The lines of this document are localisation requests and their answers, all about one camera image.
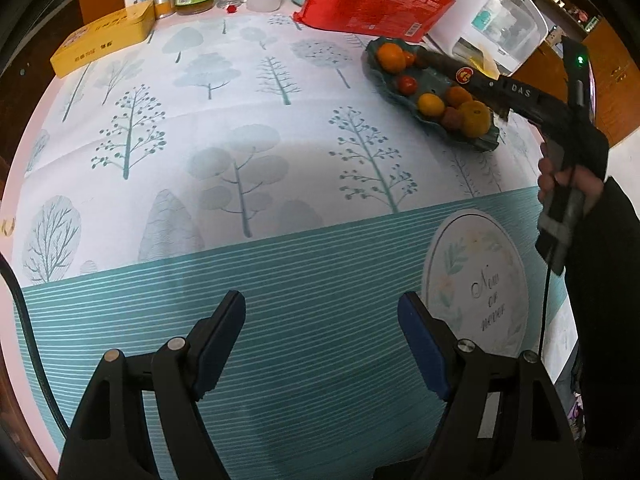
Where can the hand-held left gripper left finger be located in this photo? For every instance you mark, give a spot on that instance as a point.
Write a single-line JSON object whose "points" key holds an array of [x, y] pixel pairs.
{"points": [[220, 342]]}

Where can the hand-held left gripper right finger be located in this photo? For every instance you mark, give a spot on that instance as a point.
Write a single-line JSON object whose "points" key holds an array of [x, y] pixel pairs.
{"points": [[422, 345]]}

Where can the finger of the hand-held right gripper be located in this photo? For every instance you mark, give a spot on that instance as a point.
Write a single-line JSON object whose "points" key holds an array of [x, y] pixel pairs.
{"points": [[487, 91]]}

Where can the small orange citrus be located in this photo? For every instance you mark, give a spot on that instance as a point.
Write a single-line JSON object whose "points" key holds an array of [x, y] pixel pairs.
{"points": [[457, 95]]}

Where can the orange tangerine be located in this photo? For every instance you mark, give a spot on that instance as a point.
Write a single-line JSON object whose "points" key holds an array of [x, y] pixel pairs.
{"points": [[390, 56], [475, 119]]}

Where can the reddish brown lychee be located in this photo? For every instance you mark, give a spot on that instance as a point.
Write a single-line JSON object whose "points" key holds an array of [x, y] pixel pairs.
{"points": [[451, 118]]}

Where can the red cherry tomato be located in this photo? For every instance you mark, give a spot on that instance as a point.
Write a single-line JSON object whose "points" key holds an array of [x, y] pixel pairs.
{"points": [[407, 84]]}

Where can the dark green plate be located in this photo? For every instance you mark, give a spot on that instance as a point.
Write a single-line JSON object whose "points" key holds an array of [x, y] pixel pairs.
{"points": [[382, 80]]}

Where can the person's right forearm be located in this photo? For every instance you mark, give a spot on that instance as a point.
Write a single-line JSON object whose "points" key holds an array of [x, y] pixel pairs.
{"points": [[610, 285]]}

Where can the person's right hand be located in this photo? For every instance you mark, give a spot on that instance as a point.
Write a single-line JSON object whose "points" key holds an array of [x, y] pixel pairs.
{"points": [[546, 180]]}

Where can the yellow citrus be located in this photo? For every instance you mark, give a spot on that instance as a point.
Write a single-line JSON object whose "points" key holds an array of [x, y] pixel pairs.
{"points": [[431, 104]]}

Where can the wooden cabinet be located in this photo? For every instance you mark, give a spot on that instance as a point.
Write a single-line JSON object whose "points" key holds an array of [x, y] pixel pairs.
{"points": [[615, 75]]}

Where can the white countertop appliance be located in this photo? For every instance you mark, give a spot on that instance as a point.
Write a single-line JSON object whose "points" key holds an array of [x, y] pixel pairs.
{"points": [[500, 20]]}

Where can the small cherry tomato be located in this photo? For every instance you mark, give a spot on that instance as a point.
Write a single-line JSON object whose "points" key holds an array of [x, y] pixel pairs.
{"points": [[410, 58]]}

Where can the tree print tablecloth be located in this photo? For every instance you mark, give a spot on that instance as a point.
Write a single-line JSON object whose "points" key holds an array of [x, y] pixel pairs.
{"points": [[300, 160]]}

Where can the yellow flat box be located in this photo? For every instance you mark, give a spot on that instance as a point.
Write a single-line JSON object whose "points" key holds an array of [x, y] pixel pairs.
{"points": [[105, 35]]}

